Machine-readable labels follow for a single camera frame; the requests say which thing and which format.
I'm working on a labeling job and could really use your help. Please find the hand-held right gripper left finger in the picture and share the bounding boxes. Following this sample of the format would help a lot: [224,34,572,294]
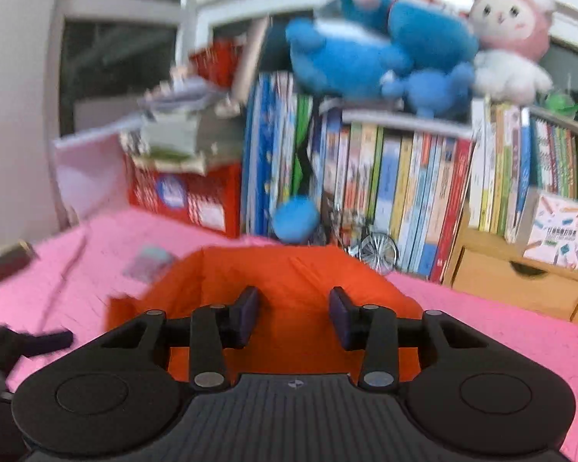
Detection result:
[99,286,262,391]

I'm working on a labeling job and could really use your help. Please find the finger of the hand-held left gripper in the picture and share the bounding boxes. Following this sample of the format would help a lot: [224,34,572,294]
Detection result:
[21,329,74,358]

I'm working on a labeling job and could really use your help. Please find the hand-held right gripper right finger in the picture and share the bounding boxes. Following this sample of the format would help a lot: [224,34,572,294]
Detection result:
[328,286,490,390]

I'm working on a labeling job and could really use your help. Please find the orange hooded puffer jacket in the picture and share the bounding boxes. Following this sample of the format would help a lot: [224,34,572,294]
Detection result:
[107,245,423,381]

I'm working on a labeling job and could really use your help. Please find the miniature bicycle model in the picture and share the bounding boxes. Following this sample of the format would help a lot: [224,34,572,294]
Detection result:
[327,206,400,275]

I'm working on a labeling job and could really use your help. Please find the grey blurred rod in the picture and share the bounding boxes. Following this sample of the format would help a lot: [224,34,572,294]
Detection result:
[0,240,37,290]

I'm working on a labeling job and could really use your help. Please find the blue plush ball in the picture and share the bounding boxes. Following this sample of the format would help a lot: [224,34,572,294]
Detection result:
[272,197,321,244]

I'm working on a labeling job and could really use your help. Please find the pale green small object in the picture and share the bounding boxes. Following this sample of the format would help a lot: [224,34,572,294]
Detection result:
[122,245,177,283]

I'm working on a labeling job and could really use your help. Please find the red plastic crate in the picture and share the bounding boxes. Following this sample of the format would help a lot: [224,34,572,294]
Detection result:
[127,156,242,239]

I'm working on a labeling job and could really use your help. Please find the row of tall children's books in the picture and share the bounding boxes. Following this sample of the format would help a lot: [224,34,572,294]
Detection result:
[241,72,473,285]

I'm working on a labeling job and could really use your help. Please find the pink printed blanket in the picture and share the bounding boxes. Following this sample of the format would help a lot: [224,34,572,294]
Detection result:
[0,209,578,462]

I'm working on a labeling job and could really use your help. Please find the wooden drawer organizer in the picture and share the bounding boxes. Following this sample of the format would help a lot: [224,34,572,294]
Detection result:
[442,206,578,328]

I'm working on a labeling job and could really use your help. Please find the white plastic box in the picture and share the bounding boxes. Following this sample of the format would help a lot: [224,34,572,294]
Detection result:
[52,134,134,225]

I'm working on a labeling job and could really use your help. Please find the stack of paper booklets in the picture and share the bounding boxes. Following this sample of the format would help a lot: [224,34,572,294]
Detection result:
[120,67,244,174]

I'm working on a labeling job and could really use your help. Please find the white thin book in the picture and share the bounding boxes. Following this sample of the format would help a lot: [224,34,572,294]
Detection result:
[317,98,473,141]

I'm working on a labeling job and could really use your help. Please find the white printed cardboard box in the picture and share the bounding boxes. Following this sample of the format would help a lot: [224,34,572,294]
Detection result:
[522,189,578,271]

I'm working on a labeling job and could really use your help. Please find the red plastic basket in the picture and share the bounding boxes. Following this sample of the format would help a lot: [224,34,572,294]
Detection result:
[190,40,244,88]

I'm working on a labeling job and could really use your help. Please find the blue plush toy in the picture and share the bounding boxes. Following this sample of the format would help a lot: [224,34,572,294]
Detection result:
[286,0,413,100]
[380,0,481,119]

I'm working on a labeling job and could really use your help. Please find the green plastic toy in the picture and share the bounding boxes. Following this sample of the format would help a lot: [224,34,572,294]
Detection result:
[544,91,578,117]

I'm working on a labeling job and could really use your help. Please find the white and pink plush toy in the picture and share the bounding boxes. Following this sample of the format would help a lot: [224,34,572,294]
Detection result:
[467,0,558,107]

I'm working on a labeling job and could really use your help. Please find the thin grey cord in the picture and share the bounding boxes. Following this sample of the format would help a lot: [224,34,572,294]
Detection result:
[42,235,88,334]

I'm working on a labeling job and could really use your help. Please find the black strap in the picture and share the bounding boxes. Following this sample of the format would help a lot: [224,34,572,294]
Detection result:
[293,149,314,198]

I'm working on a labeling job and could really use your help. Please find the white window frame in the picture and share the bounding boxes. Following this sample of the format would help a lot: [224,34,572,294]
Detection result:
[53,0,578,61]

